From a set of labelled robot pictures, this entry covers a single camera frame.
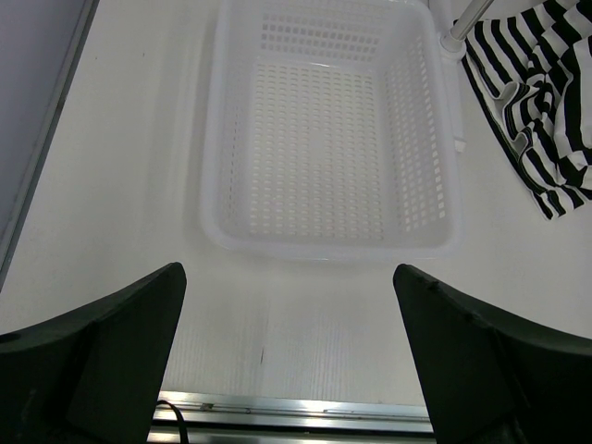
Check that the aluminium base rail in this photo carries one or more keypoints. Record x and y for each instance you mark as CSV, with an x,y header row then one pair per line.
x,y
209,418

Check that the black white striped tank top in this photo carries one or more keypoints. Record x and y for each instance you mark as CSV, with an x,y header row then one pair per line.
x,y
531,74

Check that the white metal clothes rack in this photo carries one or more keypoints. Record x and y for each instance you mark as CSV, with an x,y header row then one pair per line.
x,y
452,34

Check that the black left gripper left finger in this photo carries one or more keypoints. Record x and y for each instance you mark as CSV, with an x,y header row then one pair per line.
x,y
93,374

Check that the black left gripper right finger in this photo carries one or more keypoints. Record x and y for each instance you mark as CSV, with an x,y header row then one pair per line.
x,y
490,376

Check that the white plastic basket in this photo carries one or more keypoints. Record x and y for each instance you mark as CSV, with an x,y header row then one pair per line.
x,y
328,133

